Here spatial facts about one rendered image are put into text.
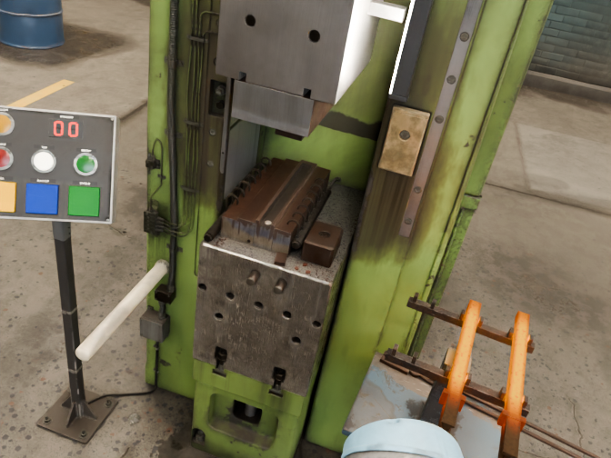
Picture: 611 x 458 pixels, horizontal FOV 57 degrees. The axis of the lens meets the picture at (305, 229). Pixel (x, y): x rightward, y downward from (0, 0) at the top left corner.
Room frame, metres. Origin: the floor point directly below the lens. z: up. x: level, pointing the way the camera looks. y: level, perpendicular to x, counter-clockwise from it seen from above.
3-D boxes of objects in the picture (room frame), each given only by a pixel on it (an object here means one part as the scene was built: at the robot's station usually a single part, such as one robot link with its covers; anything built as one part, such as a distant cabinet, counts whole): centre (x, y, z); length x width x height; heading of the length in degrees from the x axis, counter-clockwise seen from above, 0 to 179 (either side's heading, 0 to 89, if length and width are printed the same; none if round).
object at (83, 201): (1.19, 0.57, 1.01); 0.07 x 0.05 x 0.07; 104
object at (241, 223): (1.47, 0.09, 0.96); 0.42 x 0.20 x 0.09; 169
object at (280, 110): (1.47, 0.09, 1.32); 0.42 x 0.20 x 0.10; 169
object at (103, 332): (1.25, 0.49, 0.62); 0.44 x 0.05 x 0.05; 169
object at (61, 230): (1.30, 0.69, 0.54); 0.04 x 0.04 x 1.08; 79
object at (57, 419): (1.30, 0.70, 0.05); 0.22 x 0.22 x 0.09; 79
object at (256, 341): (1.47, 0.04, 0.69); 0.56 x 0.38 x 0.45; 169
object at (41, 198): (1.17, 0.67, 1.01); 0.07 x 0.05 x 0.07; 104
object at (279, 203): (1.47, 0.07, 0.99); 0.42 x 0.05 x 0.01; 169
